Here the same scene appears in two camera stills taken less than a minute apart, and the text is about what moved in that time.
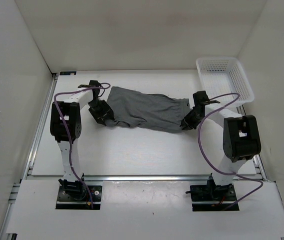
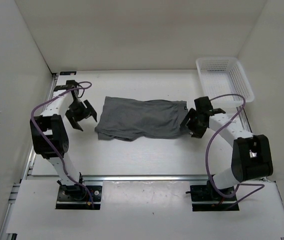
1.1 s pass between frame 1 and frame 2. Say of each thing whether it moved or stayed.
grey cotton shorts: moved
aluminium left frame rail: stayed
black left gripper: moved
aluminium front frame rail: stayed
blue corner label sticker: stayed
